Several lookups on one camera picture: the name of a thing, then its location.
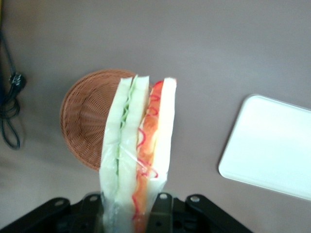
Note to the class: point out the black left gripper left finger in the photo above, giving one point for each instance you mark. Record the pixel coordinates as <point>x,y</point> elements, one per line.
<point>85,213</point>

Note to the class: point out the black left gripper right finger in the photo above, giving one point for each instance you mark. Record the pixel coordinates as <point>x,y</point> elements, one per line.
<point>165,213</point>

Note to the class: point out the triangle sandwich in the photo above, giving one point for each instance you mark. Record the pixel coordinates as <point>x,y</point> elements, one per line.
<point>136,145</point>

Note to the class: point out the brown round wicker basket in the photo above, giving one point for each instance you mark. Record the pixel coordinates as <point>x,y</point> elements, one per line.
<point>85,116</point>

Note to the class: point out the beige plastic tray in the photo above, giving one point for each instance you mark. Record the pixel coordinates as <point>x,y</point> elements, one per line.
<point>269,145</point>

